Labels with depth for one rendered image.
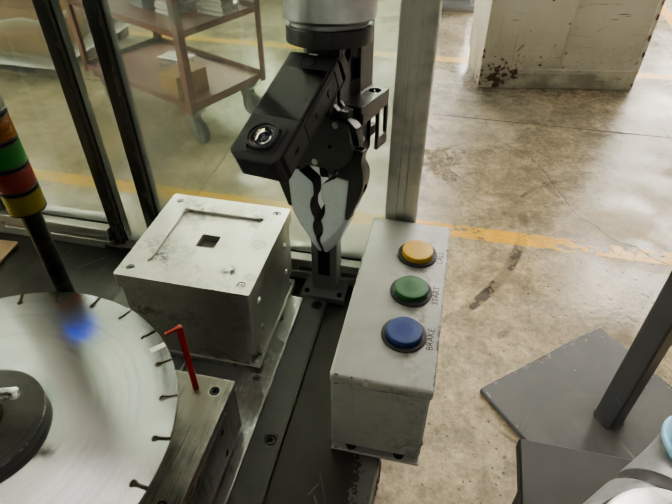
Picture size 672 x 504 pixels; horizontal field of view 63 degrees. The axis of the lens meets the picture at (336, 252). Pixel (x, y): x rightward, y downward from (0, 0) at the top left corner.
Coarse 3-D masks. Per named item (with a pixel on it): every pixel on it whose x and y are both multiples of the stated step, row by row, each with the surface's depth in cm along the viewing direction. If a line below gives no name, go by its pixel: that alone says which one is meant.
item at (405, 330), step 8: (392, 320) 61; (400, 320) 61; (408, 320) 61; (392, 328) 61; (400, 328) 61; (408, 328) 61; (416, 328) 61; (392, 336) 60; (400, 336) 60; (408, 336) 60; (416, 336) 60; (400, 344) 59; (408, 344) 59; (416, 344) 60
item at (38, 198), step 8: (32, 192) 65; (40, 192) 67; (8, 200) 64; (16, 200) 64; (24, 200) 65; (32, 200) 65; (40, 200) 66; (8, 208) 65; (16, 208) 65; (24, 208) 65; (32, 208) 66; (40, 208) 67; (16, 216) 66; (24, 216) 66
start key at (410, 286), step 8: (400, 280) 66; (408, 280) 66; (416, 280) 66; (424, 280) 66; (400, 288) 65; (408, 288) 65; (416, 288) 65; (424, 288) 65; (400, 296) 65; (408, 296) 64; (416, 296) 64; (424, 296) 65
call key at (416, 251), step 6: (414, 240) 72; (420, 240) 72; (408, 246) 71; (414, 246) 71; (420, 246) 71; (426, 246) 71; (402, 252) 71; (408, 252) 70; (414, 252) 70; (420, 252) 70; (426, 252) 70; (432, 252) 70; (408, 258) 70; (414, 258) 70; (420, 258) 69; (426, 258) 70
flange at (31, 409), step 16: (0, 384) 49; (16, 384) 49; (32, 384) 49; (16, 400) 47; (32, 400) 47; (48, 400) 49; (0, 416) 46; (16, 416) 46; (32, 416) 46; (48, 416) 47; (0, 432) 45; (16, 432) 45; (32, 432) 45; (0, 448) 44; (16, 448) 44; (0, 464) 43
